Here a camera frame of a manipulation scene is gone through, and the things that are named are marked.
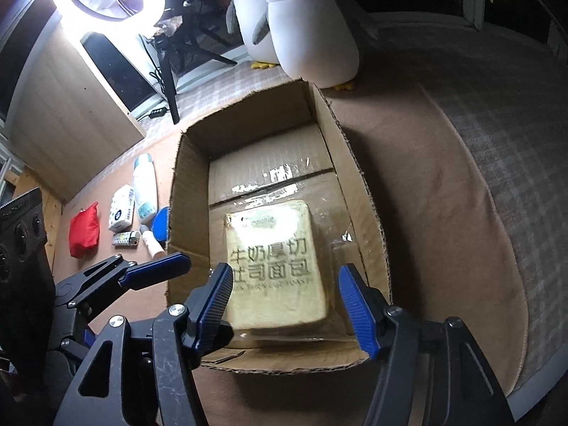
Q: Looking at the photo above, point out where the red fabric pouch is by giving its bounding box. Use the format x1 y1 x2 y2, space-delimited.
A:
69 202 100 259

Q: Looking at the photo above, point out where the small silver tube package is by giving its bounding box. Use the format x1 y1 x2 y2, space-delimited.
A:
112 231 141 248

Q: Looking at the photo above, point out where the small pink bottle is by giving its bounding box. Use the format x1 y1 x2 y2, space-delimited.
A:
140 225 165 260

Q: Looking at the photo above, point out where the white patterned tissue pack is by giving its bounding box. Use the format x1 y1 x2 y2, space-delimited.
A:
108 185 135 233

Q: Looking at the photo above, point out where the blue round cream jar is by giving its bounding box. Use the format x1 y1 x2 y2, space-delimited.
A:
151 207 169 243

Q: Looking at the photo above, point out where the white blue lotion bottle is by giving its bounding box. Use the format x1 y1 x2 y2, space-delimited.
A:
133 153 158 224

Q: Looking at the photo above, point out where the packaged toast bread loaf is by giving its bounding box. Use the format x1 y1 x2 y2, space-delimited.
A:
224 200 328 331

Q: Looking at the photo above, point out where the pine wood headboard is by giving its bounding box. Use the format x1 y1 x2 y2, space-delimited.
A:
12 166 64 267

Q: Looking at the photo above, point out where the light wood cabinet panel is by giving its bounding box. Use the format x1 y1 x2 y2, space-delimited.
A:
6 16 145 201

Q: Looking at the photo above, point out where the black power strip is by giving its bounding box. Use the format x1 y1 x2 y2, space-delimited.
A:
148 107 169 119

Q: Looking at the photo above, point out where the brown cardboard box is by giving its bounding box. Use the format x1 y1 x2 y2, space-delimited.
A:
167 82 391 374

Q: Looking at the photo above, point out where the large penguin plush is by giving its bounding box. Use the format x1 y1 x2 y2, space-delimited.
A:
225 0 278 68

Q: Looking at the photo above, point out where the small penguin plush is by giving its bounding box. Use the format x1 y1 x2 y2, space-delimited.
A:
252 0 361 91

